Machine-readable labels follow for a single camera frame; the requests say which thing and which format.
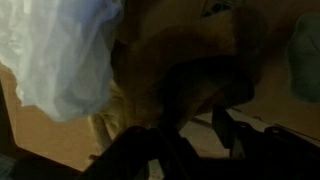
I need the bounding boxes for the brown plush toy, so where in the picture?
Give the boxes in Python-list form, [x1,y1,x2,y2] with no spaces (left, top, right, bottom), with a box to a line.
[89,6,271,148]

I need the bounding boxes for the red plush rose green leaves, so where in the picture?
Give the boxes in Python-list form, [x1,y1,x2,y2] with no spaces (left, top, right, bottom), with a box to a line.
[285,12,320,105]

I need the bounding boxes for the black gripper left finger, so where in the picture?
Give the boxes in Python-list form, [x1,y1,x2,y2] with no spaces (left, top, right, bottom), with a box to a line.
[79,126,188,180]

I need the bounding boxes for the white pink plush toy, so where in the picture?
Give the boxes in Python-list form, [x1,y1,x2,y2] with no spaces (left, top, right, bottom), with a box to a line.
[0,0,125,123]

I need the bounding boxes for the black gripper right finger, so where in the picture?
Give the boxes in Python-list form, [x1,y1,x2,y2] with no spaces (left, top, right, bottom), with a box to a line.
[212,105,320,180]

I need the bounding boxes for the large cardboard box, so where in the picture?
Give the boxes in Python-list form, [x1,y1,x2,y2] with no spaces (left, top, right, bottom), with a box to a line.
[0,0,320,173]

